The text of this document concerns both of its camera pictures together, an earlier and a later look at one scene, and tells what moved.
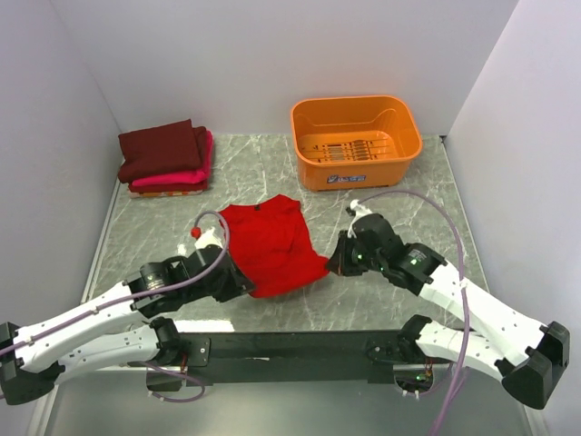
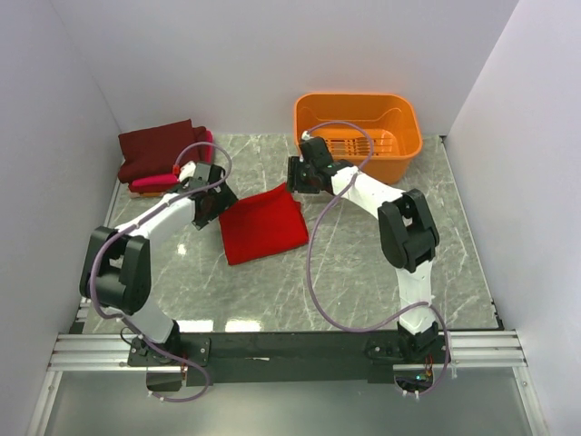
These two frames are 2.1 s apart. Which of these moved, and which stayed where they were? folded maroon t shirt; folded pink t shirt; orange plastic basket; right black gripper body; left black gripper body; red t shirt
Moved: left black gripper body; red t shirt; right black gripper body
Stayed: folded maroon t shirt; orange plastic basket; folded pink t shirt
